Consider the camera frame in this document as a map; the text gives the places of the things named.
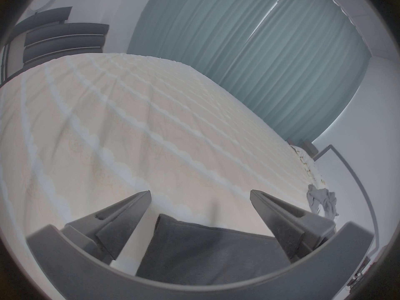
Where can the blue-green curtain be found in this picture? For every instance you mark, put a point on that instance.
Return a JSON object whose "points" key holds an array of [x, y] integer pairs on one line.
{"points": [[250, 48]]}

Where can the white printed pillow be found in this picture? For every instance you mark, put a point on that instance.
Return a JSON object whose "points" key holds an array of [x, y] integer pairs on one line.
{"points": [[309, 167]]}

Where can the bed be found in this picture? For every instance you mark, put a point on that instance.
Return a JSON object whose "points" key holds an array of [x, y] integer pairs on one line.
{"points": [[140, 130]]}

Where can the black T-shirt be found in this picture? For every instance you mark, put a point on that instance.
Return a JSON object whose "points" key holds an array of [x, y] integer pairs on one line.
{"points": [[206, 252]]}

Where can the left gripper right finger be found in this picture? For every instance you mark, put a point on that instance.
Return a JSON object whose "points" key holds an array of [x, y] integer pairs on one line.
{"points": [[287, 227]]}

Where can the pile of clothes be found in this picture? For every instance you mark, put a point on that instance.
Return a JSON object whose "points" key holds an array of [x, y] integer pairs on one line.
{"points": [[322, 198]]}

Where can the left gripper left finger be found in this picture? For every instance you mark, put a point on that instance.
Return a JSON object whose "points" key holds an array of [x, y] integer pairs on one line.
{"points": [[115, 227]]}

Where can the grey bedside table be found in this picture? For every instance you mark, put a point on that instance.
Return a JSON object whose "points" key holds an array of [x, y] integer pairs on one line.
{"points": [[307, 145]]}

